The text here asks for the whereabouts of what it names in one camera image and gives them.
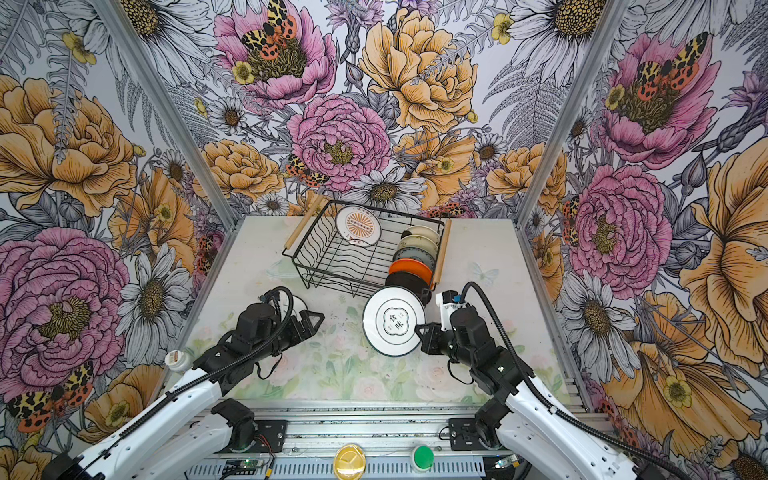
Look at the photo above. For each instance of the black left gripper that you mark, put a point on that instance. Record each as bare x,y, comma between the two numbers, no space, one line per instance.
298,335

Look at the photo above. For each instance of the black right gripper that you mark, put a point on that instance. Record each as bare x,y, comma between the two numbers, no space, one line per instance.
429,345

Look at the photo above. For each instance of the white plate grey pattern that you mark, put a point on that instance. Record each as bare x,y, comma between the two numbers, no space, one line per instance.
389,320

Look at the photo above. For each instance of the black small plate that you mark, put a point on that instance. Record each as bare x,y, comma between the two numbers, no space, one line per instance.
412,283

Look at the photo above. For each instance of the black wire dish rack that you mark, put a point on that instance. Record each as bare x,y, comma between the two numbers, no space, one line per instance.
323,259

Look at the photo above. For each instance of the white plate orange pattern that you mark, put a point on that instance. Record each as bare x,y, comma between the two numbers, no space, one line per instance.
358,226

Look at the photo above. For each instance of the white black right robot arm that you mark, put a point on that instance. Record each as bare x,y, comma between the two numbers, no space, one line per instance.
521,415

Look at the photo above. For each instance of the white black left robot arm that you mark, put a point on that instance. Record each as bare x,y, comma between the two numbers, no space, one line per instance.
196,418

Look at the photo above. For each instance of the orange small plate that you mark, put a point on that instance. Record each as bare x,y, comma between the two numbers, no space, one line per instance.
414,267

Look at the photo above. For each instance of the dark grey small plate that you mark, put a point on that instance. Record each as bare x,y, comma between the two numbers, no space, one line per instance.
417,254

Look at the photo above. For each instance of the beige small plate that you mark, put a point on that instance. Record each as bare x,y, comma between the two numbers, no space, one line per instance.
420,242

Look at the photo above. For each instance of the cream small plate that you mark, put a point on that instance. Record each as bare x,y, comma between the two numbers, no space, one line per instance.
424,231

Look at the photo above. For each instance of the green round button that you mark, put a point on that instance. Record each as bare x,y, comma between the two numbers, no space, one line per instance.
422,458

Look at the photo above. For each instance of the small white jar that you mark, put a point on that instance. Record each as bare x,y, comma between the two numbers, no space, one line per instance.
178,361

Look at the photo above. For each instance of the gold round button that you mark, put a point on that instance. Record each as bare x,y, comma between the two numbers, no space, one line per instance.
349,463

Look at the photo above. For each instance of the small circuit board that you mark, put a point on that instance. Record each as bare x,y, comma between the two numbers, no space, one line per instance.
245,467

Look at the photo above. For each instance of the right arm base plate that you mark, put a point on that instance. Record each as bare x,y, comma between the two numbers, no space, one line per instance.
470,434

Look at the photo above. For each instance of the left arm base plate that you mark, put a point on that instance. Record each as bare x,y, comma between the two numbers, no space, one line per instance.
265,436

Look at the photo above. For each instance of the aluminium corner post left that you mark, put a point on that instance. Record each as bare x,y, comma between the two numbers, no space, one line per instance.
134,54

